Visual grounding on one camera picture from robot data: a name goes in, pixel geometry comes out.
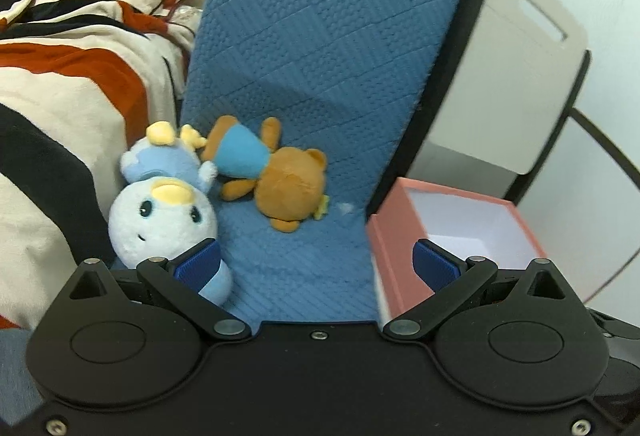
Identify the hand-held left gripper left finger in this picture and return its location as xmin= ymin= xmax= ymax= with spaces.
xmin=67 ymin=238 xmax=253 ymax=342

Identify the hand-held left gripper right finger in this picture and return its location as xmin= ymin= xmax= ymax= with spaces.
xmin=382 ymin=238 xmax=577 ymax=342

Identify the pink cardboard box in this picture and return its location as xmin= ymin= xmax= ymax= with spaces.
xmin=365 ymin=177 xmax=549 ymax=323

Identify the blue white plush toy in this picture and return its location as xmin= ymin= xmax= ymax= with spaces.
xmin=108 ymin=119 xmax=234 ymax=306

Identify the brown teddy bear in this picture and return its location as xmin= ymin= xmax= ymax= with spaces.
xmin=200 ymin=115 xmax=331 ymax=235

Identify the white cabinet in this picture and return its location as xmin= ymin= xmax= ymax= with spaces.
xmin=569 ymin=106 xmax=640 ymax=308

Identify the beige side cabinet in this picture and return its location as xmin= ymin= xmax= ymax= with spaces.
xmin=422 ymin=0 xmax=592 ymax=200

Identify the grey blue fleece cloth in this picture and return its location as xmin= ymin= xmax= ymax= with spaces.
xmin=0 ymin=326 xmax=43 ymax=414

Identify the red black white striped blanket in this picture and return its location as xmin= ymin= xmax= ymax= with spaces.
xmin=0 ymin=0 xmax=207 ymax=332

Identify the blue textured seat cushion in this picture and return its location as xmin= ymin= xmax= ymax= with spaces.
xmin=177 ymin=0 xmax=474 ymax=323

